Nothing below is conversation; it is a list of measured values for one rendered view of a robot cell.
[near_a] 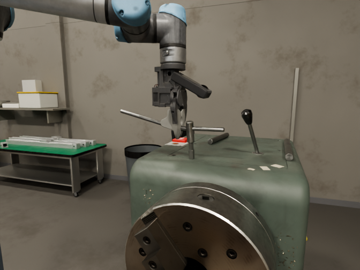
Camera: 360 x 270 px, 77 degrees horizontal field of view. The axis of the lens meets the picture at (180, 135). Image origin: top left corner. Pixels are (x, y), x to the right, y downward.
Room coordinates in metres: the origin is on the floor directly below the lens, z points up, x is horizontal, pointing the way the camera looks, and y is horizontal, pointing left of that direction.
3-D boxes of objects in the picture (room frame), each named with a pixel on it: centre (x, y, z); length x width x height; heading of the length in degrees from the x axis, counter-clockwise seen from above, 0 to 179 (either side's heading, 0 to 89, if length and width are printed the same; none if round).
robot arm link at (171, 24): (0.67, 0.02, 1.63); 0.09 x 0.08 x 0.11; 98
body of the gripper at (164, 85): (0.67, 0.03, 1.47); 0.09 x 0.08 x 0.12; 67
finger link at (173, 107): (0.64, 0.01, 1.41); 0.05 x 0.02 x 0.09; 157
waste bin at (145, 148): (3.28, 0.54, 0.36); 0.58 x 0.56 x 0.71; 163
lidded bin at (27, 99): (4.01, 2.48, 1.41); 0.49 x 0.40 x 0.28; 73
